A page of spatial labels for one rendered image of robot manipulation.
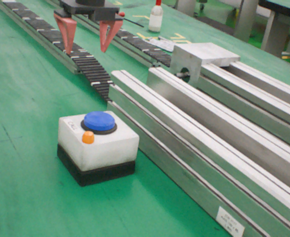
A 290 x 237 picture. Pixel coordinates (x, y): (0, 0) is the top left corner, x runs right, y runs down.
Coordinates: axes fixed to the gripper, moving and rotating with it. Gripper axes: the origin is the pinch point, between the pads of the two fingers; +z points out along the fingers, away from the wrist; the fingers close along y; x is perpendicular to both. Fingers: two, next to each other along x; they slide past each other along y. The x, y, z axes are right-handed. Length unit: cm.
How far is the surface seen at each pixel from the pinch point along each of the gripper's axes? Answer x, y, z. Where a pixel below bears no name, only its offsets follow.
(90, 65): -1.8, 0.3, 2.9
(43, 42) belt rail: 18.7, -1.8, 4.5
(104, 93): -12.1, -1.7, 4.5
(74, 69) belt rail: 0.8, -1.8, 4.6
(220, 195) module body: -46.1, -4.5, 2.8
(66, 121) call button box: -28.6, -16.8, -0.4
